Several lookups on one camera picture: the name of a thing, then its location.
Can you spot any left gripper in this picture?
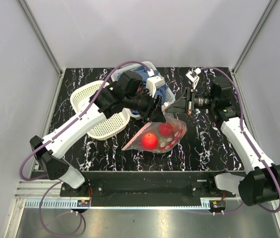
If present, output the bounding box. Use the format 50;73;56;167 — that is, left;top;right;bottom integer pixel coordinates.
124;88;166;123

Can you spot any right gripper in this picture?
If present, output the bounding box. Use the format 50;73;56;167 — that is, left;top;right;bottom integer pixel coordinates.
165;87;216;115

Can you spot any clear zip top bag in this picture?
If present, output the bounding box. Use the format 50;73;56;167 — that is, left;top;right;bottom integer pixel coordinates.
122;103;188;154

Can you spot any red fake apple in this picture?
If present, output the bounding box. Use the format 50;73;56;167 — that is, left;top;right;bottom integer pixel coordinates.
140;132;158;150

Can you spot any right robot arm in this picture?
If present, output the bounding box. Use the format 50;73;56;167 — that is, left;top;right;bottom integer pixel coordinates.
165;76;280;213

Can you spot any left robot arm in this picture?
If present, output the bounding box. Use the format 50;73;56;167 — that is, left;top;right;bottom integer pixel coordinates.
30;70;165;196

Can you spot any red fake pomegranate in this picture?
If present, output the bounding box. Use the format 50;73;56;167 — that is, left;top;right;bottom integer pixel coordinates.
158;122;173;137

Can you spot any green fake melon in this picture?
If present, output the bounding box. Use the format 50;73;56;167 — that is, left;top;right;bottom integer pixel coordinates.
154;136;178;153

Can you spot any white basket with clothes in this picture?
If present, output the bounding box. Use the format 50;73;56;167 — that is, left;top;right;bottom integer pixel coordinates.
111;61;176;121

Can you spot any blue checkered cloth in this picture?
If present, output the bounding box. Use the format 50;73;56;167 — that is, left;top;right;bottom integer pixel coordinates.
120;64;169;117

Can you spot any empty white perforated basket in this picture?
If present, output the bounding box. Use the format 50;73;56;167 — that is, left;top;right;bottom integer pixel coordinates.
70;80;131;141

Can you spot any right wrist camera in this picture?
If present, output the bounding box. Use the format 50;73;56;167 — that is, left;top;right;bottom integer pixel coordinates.
186;68;201;89

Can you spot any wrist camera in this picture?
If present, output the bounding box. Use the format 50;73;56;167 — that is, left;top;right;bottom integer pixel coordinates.
146;69;165;98
186;68;201;89

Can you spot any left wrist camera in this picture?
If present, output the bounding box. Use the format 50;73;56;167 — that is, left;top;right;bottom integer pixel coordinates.
146;69;165;98

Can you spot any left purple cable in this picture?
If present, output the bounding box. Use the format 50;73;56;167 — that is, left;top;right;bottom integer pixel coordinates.
18;60;153;235

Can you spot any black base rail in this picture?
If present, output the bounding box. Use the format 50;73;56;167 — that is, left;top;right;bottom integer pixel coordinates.
60;171;236;209

